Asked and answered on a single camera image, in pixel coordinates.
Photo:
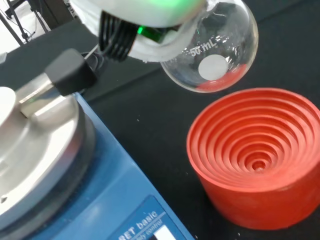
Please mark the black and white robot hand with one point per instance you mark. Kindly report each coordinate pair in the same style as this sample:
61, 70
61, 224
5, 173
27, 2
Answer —
150, 12

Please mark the heater with blue base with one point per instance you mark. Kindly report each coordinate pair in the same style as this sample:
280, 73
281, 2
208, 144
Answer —
105, 180

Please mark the red ribbed flask stand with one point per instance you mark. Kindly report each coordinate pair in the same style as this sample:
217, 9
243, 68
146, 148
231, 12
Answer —
252, 160

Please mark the thin metal probe rod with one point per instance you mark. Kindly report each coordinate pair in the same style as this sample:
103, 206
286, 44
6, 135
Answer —
90, 53

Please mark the black bench cloth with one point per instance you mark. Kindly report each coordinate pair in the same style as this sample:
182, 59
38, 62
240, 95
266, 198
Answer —
155, 105

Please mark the black tripod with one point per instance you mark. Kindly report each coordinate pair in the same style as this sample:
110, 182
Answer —
12, 29

